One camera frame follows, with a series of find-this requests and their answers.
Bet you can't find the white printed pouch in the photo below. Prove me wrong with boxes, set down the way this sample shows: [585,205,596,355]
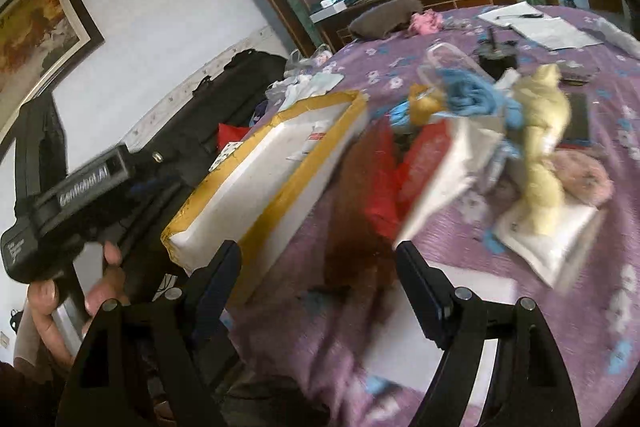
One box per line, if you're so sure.
[495,197,606,295]

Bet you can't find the pink fluffy plush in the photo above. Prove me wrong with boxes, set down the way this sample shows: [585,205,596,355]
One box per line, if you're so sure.
[549,150,614,207]

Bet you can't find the white red plastic bag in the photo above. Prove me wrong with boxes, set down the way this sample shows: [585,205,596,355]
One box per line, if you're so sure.
[393,116,504,246]

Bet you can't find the blue sponge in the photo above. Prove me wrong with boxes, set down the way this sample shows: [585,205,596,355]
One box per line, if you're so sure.
[562,93,592,147]

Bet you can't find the yellow plush towel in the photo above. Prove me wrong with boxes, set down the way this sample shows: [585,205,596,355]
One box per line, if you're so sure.
[513,64,572,235]

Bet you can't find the blue knitted cloth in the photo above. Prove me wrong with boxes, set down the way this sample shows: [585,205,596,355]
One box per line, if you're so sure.
[386,69,524,130]

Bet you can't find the yellow snack packet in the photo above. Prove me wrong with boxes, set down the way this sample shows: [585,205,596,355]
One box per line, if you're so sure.
[408,84,446,126]

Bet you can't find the person's left hand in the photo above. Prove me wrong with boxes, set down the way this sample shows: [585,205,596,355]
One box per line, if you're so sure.
[27,241,129,369]

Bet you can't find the black luggage bag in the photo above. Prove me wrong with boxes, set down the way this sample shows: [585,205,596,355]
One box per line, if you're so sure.
[127,49,286,204]

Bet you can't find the yellow edged white box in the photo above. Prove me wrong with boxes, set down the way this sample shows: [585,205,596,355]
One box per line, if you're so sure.
[160,91,369,309]

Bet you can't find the patterned small carton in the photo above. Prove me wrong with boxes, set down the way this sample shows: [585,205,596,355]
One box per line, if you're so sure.
[208,141,243,172]

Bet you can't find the orange red shopping bag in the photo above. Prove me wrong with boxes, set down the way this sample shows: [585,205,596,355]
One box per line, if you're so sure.
[217,124,250,152]

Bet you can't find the purple floral tablecloth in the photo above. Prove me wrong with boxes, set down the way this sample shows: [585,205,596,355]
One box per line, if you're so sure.
[219,3,640,427]

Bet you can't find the clear plastic bags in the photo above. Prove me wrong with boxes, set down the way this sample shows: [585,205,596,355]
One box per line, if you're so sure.
[284,43,333,77]

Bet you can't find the clear zip pouch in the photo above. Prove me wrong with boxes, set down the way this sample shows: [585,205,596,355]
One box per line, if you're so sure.
[416,42,495,87]

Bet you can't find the black electric motor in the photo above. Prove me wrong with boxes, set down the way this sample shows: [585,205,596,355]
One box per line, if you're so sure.
[475,27,518,81]

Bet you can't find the white paper sheets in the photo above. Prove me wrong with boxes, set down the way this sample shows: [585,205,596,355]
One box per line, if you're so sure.
[480,1,601,51]

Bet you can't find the white crumpled tissue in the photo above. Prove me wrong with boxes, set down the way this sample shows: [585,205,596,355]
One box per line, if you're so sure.
[594,17,640,60]

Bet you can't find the black pen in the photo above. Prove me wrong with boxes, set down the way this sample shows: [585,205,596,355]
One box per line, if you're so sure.
[500,13,545,20]

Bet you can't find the pink cloth scrunchie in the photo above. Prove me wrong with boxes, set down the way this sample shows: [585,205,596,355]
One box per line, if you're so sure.
[408,9,444,36]

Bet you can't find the grey brown cushion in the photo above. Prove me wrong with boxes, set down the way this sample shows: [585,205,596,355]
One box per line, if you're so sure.
[348,0,423,40]

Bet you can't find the framed wall painting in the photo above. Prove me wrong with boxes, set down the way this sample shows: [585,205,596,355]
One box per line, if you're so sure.
[0,0,104,139]

